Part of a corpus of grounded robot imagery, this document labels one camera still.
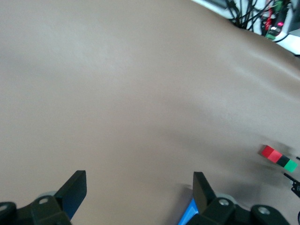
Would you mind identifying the brown table mat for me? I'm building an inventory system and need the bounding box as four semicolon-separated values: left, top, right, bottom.
0;0;300;225

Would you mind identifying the red cube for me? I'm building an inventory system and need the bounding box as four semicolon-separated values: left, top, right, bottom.
261;145;283;164

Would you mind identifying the green cube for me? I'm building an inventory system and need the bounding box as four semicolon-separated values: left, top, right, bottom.
283;159;298;173

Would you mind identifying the blue plastic storage bin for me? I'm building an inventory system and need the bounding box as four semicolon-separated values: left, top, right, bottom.
177;197;200;225

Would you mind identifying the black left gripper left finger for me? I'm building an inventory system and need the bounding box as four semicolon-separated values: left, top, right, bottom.
0;170;87;225

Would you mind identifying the small green circuit board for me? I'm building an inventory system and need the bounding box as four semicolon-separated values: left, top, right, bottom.
265;27;282;40

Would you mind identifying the black cable tangle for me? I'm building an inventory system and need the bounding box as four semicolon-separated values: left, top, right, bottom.
225;0;291;32

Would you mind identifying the black cube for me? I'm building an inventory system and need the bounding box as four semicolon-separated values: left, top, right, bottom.
276;155;291;168

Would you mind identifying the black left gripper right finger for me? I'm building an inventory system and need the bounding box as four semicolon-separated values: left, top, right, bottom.
192;172;288;225

